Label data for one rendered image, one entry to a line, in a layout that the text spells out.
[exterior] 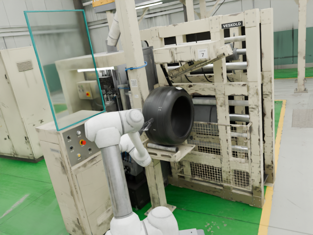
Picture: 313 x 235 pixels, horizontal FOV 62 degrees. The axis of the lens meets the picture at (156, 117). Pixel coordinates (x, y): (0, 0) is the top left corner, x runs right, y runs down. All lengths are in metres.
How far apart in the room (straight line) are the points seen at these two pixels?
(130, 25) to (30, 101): 3.18
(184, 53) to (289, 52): 8.87
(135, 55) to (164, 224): 1.54
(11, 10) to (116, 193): 11.49
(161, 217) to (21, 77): 4.15
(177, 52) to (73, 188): 1.56
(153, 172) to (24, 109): 3.03
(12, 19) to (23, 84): 7.46
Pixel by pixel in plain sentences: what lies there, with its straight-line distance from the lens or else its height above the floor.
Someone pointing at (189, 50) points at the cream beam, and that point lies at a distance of 2.41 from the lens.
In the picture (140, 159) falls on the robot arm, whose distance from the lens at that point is 1.91.
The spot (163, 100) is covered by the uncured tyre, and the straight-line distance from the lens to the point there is 2.23.
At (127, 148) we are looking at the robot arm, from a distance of 1.95.
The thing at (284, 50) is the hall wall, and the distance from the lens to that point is 11.11.
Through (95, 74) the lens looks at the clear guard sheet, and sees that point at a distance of 2.56.
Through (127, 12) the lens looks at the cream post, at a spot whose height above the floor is 2.14.
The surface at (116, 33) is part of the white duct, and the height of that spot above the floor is 1.99.
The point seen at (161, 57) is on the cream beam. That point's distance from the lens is 2.58.
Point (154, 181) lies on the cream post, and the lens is 2.85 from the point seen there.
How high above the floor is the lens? 1.91
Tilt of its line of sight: 17 degrees down
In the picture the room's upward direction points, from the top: 9 degrees counter-clockwise
